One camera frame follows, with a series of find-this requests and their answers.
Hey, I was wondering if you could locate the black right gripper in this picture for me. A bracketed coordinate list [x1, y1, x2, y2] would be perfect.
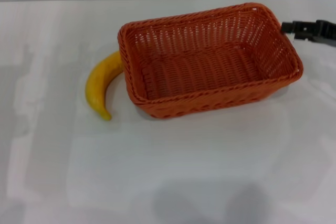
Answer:
[280, 19, 336, 47]

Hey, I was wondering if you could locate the orange woven plastic basket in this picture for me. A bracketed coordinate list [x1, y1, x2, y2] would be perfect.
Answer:
[117, 2, 305, 120]

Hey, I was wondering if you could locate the yellow banana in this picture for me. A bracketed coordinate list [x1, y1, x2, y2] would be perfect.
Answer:
[84, 50, 123, 122]

